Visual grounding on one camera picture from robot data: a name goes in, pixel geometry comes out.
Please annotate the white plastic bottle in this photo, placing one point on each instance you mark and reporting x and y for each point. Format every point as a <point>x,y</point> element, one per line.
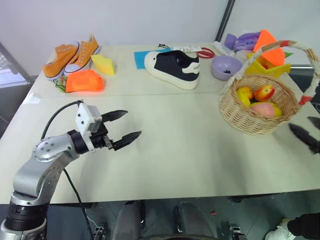
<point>223,48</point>

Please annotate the white shoe of bystander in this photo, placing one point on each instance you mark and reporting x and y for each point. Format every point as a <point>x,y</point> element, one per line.
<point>278,231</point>

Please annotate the red scissors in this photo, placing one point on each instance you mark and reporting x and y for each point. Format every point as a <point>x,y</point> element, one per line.
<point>206,53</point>

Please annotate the neon orange mesh bag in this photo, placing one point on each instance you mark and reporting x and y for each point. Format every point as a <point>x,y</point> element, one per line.
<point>85,81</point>

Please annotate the yellow sponge block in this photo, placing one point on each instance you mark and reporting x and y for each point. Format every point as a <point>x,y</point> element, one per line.
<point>103,64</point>

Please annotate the green paper piece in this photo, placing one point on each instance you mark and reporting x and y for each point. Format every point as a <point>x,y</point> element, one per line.
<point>288,54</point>

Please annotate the small black clip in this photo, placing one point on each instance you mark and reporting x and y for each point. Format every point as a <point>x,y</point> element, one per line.
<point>162,45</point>

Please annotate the black object behind table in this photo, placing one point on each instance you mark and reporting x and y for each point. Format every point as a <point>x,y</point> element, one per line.
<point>303,80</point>

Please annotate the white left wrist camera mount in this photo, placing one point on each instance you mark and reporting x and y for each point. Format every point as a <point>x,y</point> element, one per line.
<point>83,117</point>

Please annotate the white tube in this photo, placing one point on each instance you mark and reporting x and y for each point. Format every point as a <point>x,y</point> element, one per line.
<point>186,49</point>

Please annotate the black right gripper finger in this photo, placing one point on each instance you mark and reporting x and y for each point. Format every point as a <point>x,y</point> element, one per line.
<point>305,136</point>
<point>315,121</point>

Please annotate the orange canvas sneaker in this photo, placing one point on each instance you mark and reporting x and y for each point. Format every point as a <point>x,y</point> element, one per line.
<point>83,55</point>
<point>58,61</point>

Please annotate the neon orange folded paper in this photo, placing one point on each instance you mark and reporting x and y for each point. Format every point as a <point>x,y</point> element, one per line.
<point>273,53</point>

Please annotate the small yellow fruit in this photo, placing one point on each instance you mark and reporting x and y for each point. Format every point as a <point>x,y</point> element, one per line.
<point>277,111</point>

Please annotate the black and white sneaker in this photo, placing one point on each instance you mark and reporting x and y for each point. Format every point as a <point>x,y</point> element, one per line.
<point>172,68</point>

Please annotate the dark wall post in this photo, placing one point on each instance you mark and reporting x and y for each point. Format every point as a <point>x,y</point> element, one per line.
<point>223,21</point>

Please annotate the pink peach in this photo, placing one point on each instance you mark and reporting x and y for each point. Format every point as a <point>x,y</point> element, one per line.
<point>262,109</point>

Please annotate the red and yellow apple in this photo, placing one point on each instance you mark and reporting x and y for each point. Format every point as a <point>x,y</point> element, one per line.
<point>263,93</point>

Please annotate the blue paper sheet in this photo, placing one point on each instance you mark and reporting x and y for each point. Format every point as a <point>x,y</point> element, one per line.
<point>139,60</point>

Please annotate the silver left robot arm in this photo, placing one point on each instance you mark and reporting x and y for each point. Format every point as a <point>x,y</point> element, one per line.
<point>30,175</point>

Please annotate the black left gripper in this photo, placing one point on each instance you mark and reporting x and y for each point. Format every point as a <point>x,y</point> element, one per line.
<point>101,138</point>

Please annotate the small dark bits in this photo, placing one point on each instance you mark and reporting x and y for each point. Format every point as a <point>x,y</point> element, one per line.
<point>227,71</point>

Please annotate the purple plastic bowl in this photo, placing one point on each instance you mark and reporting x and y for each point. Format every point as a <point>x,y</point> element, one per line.
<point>220,67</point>

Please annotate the grey metal rack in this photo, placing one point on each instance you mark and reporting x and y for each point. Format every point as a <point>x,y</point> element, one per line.
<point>12,67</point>

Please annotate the small green and red trinket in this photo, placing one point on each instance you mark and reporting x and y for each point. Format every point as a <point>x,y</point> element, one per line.
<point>61,83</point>

